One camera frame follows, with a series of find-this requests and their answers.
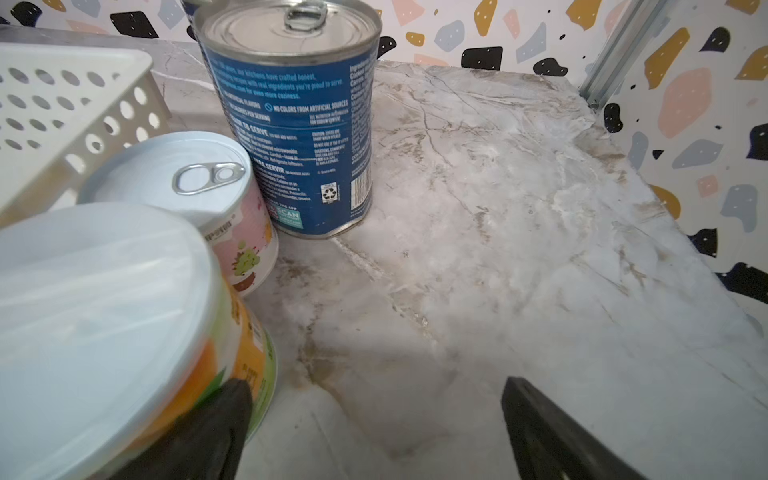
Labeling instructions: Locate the white perforated plastic basket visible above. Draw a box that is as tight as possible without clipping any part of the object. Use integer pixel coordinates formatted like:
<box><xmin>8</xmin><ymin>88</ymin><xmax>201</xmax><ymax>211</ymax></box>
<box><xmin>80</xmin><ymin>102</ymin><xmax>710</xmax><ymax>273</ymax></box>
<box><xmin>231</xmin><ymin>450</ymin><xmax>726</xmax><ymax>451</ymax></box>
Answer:
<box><xmin>1</xmin><ymin>43</ymin><xmax>171</xmax><ymax>226</ymax></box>

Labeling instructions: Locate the pink label small can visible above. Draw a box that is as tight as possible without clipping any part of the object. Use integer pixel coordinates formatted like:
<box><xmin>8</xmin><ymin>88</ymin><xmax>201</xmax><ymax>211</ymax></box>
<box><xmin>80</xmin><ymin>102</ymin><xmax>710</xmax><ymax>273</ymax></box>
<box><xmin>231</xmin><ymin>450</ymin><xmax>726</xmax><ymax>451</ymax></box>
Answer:
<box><xmin>77</xmin><ymin>131</ymin><xmax>279</xmax><ymax>296</ymax></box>

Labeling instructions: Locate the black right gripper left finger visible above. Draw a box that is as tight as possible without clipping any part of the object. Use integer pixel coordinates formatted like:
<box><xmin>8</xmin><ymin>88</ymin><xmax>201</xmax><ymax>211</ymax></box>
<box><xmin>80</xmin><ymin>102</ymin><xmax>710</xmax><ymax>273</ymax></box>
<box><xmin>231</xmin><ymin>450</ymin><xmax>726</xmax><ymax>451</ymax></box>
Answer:
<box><xmin>112</xmin><ymin>379</ymin><xmax>253</xmax><ymax>479</ymax></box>

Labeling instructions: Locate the blue label soup can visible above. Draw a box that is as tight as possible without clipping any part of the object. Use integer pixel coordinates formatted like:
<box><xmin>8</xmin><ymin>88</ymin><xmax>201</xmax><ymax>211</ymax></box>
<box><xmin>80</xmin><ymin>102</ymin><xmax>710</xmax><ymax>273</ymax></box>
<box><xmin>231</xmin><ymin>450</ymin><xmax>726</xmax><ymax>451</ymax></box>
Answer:
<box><xmin>193</xmin><ymin>1</ymin><xmax>382</xmax><ymax>239</ymax></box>

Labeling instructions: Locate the aluminium corner frame post right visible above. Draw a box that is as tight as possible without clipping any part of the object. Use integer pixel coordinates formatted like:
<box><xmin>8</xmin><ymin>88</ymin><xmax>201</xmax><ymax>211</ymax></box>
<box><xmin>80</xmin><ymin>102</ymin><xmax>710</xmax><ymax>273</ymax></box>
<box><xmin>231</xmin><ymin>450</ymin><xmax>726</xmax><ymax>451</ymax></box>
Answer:
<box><xmin>579</xmin><ymin>0</ymin><xmax>677</xmax><ymax>110</ymax></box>

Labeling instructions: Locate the orange green lidded can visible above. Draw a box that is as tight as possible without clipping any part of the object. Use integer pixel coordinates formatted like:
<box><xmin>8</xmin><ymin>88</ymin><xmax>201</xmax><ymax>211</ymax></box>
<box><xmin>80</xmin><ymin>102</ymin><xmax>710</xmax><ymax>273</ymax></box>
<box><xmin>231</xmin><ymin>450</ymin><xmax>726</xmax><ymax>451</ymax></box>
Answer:
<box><xmin>1</xmin><ymin>203</ymin><xmax>276</xmax><ymax>479</ymax></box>

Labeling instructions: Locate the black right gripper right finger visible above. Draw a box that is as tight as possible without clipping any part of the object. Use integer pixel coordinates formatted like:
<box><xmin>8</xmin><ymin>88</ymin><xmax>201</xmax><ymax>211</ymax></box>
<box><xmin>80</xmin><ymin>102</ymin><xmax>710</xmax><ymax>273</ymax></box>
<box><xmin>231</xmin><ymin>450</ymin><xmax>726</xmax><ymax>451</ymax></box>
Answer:
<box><xmin>501</xmin><ymin>377</ymin><xmax>645</xmax><ymax>480</ymax></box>

